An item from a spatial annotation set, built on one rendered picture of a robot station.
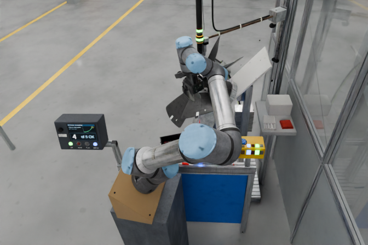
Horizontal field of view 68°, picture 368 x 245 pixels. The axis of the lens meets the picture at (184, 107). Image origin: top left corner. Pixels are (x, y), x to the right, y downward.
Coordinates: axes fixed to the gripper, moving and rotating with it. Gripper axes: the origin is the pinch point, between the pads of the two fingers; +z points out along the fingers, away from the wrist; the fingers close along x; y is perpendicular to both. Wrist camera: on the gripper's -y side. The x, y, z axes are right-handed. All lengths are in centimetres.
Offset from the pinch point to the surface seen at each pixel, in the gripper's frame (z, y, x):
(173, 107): 38, -45, 6
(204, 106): 20.5, -11.9, 12.9
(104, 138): 22, -32, -47
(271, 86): 55, -28, 87
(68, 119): 6, -43, -60
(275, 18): -7, -22, 82
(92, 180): 127, -108, -75
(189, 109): 21.7, -17.5, 5.3
